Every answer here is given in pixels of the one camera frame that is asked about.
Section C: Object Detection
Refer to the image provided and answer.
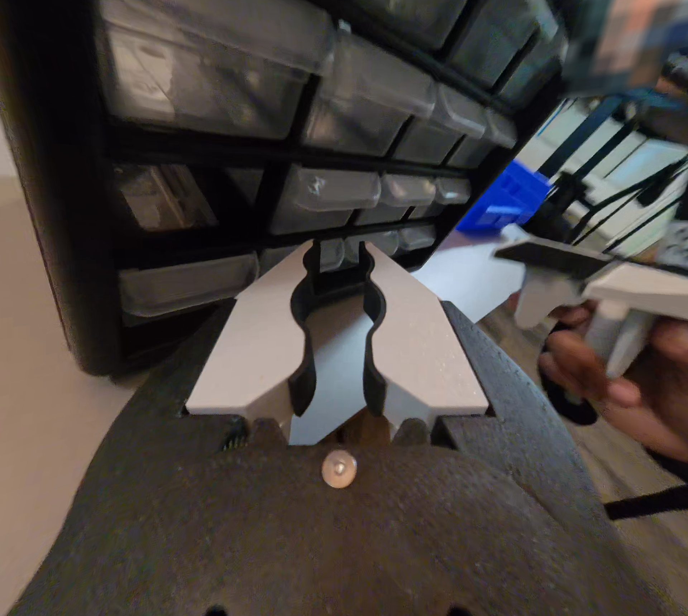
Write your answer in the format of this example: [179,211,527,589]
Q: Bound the grey desk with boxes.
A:
[0,127,530,601]

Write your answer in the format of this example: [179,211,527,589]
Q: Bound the person's right hand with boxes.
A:
[537,300,688,483]

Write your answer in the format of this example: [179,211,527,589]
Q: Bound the black drawer cabinet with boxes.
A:
[0,0,608,377]

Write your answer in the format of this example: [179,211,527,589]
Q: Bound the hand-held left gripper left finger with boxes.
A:
[184,240,323,441]

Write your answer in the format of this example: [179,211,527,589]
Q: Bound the rows of small cabinet drawers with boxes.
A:
[99,0,570,317]

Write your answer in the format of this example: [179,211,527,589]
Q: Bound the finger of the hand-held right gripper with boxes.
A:
[493,241,615,330]
[583,263,688,379]

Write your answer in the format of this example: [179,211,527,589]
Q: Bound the black strap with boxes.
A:
[605,484,688,521]

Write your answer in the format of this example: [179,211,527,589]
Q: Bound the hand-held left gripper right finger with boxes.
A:
[357,241,491,441]

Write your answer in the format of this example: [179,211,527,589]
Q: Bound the blue plastic bin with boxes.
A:
[456,159,552,237]

